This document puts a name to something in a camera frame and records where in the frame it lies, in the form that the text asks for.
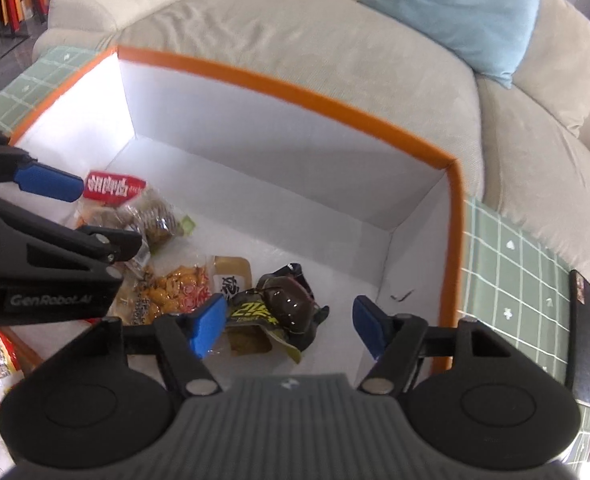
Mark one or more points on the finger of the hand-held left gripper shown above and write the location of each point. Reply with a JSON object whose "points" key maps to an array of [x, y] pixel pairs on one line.
{"points": [[50, 185], [95, 245]]}

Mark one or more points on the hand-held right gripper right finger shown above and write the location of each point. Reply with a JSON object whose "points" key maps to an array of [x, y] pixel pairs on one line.
{"points": [[370, 330]]}

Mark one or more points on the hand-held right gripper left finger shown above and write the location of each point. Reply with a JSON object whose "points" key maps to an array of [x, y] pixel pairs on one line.
{"points": [[205, 325]]}

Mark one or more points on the orange nut packet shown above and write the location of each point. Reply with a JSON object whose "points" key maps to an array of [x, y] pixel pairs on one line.
{"points": [[175, 287]]}

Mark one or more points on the beige tofu packet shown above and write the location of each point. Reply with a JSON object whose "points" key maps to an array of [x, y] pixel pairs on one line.
{"points": [[230, 272]]}

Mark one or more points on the red label snack packet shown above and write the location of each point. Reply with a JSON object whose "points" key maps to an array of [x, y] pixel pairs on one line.
{"points": [[112, 187]]}

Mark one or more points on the clear walnut packet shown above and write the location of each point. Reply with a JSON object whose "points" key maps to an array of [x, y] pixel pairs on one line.
{"points": [[155, 217]]}

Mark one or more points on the dark glossy snack packet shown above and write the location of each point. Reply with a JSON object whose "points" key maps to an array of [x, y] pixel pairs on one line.
{"points": [[285, 305]]}

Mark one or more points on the orange cardboard box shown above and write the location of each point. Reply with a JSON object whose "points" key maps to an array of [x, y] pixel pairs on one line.
{"points": [[275, 160]]}

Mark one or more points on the green checkered tablecloth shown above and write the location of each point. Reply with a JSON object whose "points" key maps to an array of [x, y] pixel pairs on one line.
{"points": [[515, 280]]}

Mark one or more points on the black notebook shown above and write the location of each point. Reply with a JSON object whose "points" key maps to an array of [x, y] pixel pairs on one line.
{"points": [[587, 335]]}

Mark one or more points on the beige sofa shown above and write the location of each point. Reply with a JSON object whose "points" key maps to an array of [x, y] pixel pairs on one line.
{"points": [[325, 35]]}

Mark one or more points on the light blue pillow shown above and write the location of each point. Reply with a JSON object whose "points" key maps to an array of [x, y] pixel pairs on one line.
{"points": [[455, 15]]}

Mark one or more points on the beige back cushion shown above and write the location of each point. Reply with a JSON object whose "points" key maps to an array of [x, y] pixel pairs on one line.
{"points": [[560, 60]]}

